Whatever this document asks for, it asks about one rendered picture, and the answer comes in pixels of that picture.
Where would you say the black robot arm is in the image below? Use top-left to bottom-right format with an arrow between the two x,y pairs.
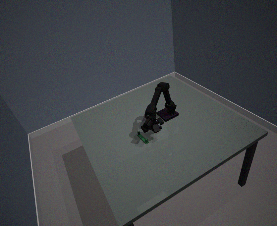
143,82 -> 176,133

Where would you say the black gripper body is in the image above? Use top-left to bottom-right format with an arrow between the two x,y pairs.
141,118 -> 164,133

